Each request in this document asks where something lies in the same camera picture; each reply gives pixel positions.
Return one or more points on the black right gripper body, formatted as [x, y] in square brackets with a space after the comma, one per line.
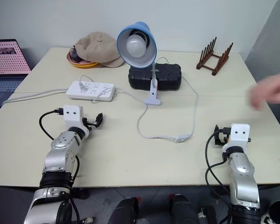
[224, 136]

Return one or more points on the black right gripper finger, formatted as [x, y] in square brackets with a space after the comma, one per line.
[216, 129]
[217, 140]

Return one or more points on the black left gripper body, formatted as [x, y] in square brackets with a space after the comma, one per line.
[88, 121]

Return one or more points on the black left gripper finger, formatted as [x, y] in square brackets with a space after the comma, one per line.
[100, 117]
[95, 125]

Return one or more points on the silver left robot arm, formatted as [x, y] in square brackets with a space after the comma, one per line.
[58, 158]

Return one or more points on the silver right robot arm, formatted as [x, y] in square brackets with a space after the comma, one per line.
[242, 172]

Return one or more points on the blue clip desk lamp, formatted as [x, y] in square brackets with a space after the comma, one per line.
[144, 37]

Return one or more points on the person's bare hand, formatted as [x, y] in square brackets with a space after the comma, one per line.
[273, 88]

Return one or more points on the white power strip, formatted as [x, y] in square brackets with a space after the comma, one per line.
[91, 91]

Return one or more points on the pink and yellow plate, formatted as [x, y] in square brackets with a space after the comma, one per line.
[82, 64]

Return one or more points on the small black object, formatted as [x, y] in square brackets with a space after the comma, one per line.
[74, 56]

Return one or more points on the brown wooden dish rack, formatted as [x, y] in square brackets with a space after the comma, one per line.
[214, 63]

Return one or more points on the beige cap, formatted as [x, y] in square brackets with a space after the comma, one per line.
[98, 47]

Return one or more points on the black plastic case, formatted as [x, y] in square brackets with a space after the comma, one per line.
[168, 77]

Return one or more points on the dark rounded shape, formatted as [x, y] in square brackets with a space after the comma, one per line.
[183, 208]
[124, 211]

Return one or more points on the white light bulb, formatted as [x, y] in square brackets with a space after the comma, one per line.
[136, 46]

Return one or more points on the dark shape with white marks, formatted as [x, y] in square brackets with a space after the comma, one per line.
[276, 211]

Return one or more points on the laptop with pink screen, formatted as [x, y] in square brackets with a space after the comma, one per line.
[7, 58]

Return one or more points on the grey partition panel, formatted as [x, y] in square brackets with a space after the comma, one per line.
[273, 42]

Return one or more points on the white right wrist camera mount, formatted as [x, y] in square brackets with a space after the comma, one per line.
[239, 135]

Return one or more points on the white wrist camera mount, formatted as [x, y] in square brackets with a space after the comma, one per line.
[72, 115]
[239, 135]

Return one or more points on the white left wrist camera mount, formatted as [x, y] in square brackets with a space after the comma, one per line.
[72, 115]

